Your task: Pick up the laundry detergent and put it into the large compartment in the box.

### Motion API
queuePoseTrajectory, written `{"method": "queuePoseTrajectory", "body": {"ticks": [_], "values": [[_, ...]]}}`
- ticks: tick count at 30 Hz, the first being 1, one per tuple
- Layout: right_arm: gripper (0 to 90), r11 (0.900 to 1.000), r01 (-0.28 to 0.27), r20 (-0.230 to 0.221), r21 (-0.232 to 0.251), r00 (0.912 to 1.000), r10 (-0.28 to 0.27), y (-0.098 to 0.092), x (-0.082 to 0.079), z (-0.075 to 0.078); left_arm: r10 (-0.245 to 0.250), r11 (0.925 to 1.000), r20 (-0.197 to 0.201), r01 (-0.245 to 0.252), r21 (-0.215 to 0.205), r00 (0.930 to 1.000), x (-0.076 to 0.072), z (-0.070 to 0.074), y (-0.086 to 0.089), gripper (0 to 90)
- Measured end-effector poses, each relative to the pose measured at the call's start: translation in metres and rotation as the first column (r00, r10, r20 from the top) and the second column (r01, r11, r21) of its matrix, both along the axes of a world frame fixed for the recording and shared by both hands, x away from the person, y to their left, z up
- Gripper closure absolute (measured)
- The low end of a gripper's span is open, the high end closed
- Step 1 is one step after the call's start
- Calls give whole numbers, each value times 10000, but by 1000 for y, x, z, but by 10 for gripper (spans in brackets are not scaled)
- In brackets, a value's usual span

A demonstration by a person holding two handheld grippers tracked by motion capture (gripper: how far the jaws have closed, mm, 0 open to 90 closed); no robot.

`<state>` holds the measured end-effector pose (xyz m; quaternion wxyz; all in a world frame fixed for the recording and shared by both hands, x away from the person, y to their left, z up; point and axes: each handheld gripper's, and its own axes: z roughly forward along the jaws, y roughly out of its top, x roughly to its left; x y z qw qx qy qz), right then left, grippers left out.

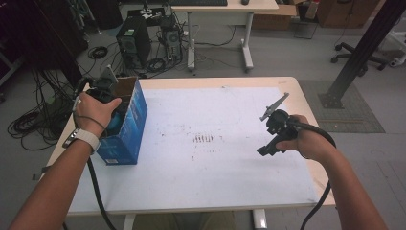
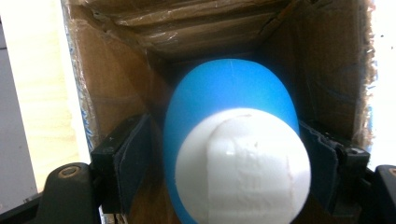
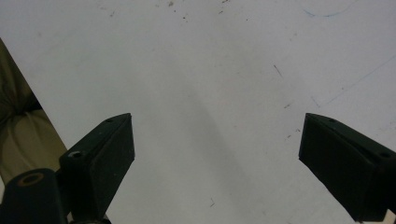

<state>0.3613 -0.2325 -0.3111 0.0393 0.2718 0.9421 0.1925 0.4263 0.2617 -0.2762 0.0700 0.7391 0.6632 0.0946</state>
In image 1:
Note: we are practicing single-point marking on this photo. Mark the brown cardboard box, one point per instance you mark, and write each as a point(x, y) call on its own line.
point(274, 17)

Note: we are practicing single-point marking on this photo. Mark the black keyboard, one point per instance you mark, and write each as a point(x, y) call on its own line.
point(198, 2)

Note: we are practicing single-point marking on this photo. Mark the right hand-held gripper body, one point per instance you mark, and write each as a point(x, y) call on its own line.
point(282, 126)

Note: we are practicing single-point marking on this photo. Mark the open-sided computer tower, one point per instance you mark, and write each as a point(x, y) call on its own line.
point(172, 41)

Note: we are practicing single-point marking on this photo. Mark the grey floor mat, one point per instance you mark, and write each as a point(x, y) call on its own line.
point(357, 115)

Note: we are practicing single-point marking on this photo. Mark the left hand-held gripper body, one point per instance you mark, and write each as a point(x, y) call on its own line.
point(103, 87)

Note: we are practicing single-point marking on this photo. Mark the blue cardboard box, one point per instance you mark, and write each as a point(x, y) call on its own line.
point(127, 134)

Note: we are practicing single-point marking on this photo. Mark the dark curtain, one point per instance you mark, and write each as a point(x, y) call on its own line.
point(38, 35)

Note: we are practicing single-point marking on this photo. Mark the black office chair base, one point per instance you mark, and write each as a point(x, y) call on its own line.
point(357, 57)

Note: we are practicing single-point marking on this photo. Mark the brown wooden cabinet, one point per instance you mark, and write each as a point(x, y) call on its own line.
point(348, 12)

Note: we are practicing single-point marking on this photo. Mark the white band wristwatch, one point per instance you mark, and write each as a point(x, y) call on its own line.
point(87, 137)

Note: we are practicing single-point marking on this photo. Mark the dark computer mouse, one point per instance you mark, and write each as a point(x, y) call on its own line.
point(245, 2)

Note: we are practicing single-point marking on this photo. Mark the black computer tower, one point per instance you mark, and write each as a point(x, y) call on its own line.
point(134, 41)

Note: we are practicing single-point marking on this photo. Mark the white board sheet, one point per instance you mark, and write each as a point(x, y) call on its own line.
point(223, 166)

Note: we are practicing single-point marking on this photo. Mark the black metal post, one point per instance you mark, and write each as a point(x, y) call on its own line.
point(364, 48)

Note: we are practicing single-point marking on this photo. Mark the white-legged beige desk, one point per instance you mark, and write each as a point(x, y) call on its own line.
point(223, 8)

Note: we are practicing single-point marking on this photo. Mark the person's right hand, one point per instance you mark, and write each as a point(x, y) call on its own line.
point(312, 143)

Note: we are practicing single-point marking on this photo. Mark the person's left hand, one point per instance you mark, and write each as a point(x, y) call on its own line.
point(92, 111)

